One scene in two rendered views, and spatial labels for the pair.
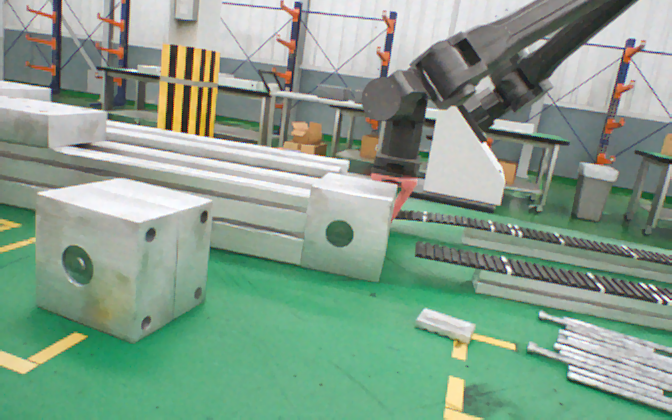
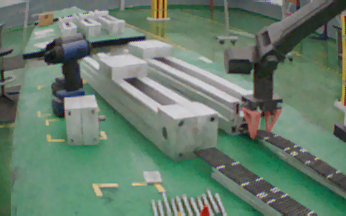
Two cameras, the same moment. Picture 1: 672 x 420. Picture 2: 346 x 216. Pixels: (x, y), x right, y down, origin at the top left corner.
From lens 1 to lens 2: 0.87 m
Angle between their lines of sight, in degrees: 55
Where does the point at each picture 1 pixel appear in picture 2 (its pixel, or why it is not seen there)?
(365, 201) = (169, 117)
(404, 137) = (256, 85)
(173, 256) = (79, 122)
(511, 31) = (284, 28)
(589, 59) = not seen: outside the picture
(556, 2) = (303, 13)
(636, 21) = not seen: outside the picture
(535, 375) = (143, 197)
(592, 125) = not seen: outside the picture
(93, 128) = (138, 70)
